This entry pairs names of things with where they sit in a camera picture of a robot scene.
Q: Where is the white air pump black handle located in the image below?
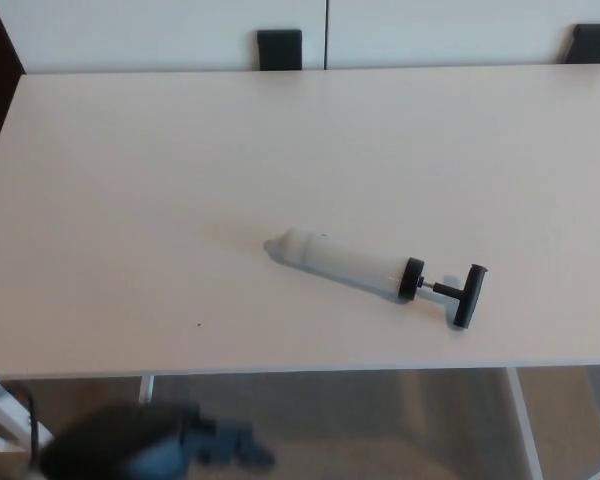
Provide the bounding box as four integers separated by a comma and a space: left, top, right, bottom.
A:
263, 226, 491, 332

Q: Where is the white cabinet row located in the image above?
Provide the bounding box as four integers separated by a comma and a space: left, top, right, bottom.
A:
0, 0, 600, 76

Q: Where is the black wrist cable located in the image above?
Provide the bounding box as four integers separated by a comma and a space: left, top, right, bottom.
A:
21, 381, 45, 462

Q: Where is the black chair back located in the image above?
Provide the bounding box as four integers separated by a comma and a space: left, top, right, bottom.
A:
562, 22, 600, 65

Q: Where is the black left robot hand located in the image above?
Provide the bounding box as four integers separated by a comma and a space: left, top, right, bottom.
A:
38, 398, 277, 480

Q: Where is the left black wall bracket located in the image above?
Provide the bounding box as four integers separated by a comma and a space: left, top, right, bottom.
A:
256, 29, 304, 72

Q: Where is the white desk trestle leg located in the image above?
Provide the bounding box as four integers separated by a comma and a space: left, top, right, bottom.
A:
504, 366, 600, 480
138, 374, 157, 405

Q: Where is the white frame beam with screw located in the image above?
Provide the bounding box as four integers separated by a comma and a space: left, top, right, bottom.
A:
0, 379, 49, 454

